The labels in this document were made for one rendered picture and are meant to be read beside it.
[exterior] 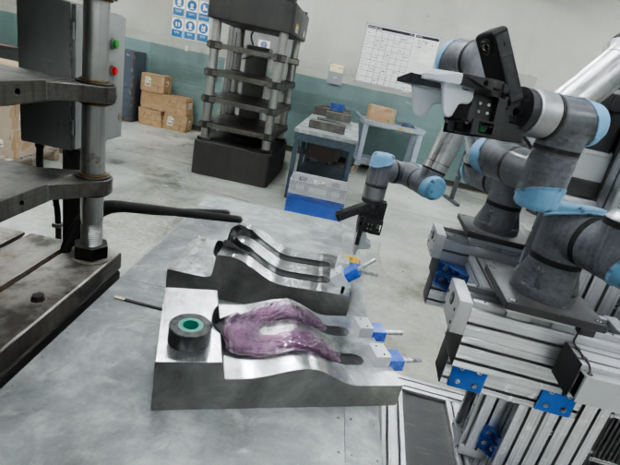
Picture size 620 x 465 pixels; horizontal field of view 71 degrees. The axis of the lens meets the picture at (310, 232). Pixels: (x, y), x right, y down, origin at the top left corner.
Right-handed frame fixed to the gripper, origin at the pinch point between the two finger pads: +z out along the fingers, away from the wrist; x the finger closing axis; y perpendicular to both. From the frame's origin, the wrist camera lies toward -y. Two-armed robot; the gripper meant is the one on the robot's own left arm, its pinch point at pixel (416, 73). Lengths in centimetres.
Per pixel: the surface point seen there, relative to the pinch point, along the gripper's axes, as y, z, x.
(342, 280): 49, -15, 45
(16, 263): 57, 70, 72
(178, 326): 49, 29, 18
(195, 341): 50, 26, 15
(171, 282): 56, 29, 58
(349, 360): 58, -9, 20
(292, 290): 52, -1, 46
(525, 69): -131, -491, 538
